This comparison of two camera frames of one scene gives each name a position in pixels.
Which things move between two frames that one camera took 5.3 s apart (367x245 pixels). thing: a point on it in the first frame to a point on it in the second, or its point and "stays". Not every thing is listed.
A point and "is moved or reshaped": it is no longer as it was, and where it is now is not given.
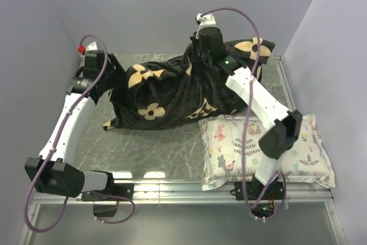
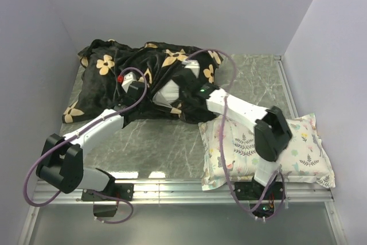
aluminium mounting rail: x=187 y=191 stays
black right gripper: x=194 y=39 to x=182 y=93
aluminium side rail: x=285 y=83 stays
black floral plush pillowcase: x=186 y=88 is moved or reshaped
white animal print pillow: x=221 y=138 stays
